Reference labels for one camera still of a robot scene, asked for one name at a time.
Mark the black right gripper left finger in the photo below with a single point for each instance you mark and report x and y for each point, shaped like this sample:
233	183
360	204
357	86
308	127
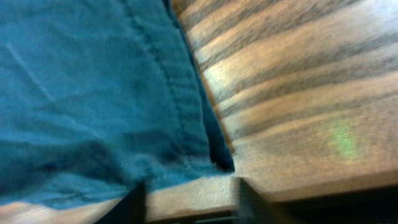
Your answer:
130	210

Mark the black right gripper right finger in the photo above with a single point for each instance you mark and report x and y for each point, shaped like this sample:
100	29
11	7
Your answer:
253	208

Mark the blue denim shorts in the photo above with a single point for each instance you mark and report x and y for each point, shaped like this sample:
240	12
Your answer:
98	96

